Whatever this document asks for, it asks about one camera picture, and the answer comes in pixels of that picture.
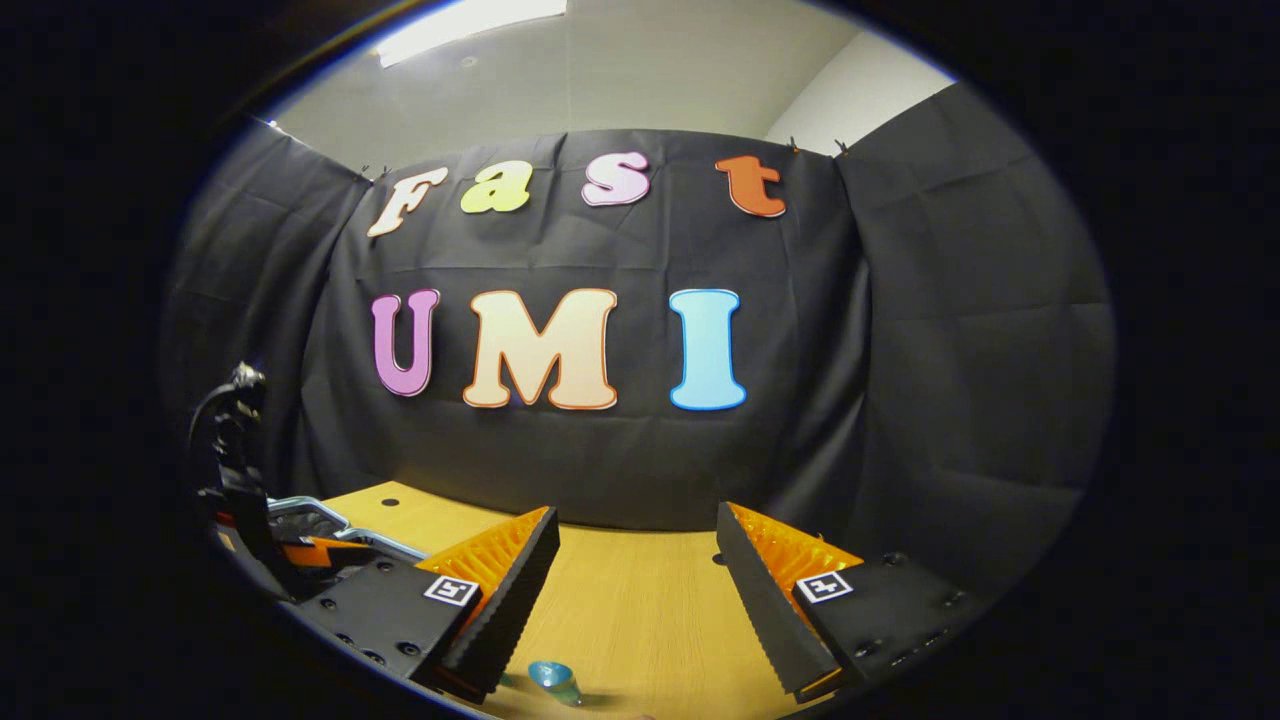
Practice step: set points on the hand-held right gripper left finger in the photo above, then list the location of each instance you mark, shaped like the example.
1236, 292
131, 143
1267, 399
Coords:
515, 590

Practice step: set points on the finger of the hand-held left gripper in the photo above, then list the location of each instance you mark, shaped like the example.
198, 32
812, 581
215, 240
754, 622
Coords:
320, 552

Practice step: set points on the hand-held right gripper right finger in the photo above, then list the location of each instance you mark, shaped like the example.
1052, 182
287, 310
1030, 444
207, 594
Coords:
760, 605

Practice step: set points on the light blue suitcase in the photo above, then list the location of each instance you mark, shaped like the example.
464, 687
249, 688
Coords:
385, 543

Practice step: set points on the clear blue bottle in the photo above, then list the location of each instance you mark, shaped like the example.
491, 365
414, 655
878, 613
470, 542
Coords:
555, 680

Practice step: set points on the black backdrop cloth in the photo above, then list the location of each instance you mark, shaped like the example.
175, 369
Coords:
620, 470

